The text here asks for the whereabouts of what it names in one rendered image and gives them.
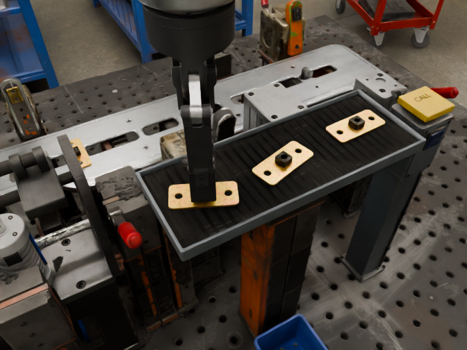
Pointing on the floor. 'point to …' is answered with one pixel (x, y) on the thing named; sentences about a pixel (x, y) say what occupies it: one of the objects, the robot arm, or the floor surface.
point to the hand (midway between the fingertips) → (201, 171)
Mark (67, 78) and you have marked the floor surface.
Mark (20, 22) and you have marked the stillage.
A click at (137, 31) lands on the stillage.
